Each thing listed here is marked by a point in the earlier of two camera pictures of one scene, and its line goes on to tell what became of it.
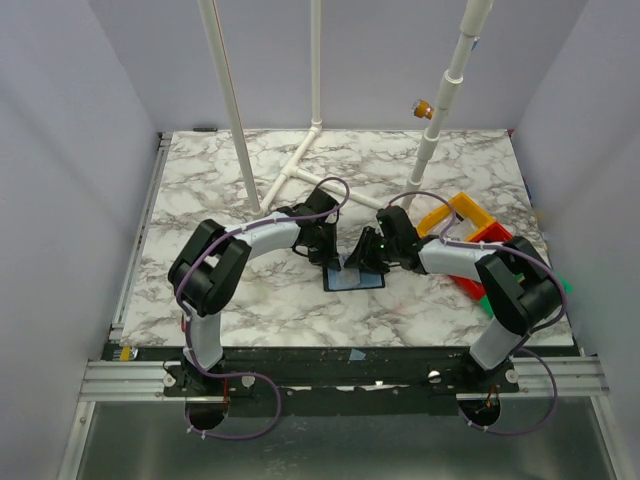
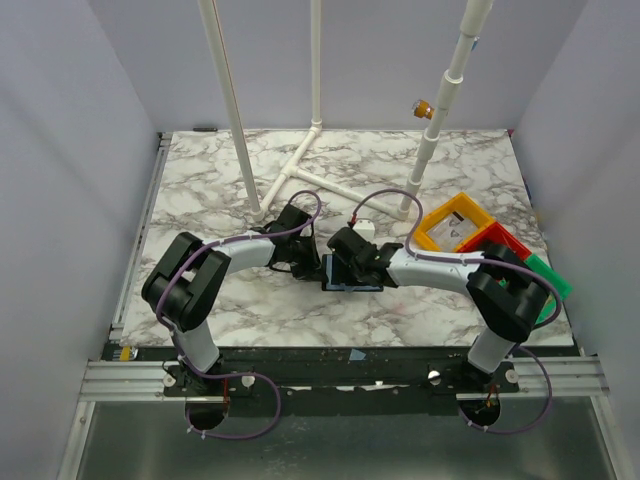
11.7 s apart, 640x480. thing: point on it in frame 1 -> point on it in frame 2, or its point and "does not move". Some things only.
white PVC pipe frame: (477, 13) does not move
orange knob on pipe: (422, 109) does not move
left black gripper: (331, 257) -> (312, 271)
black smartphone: (351, 279) does not move
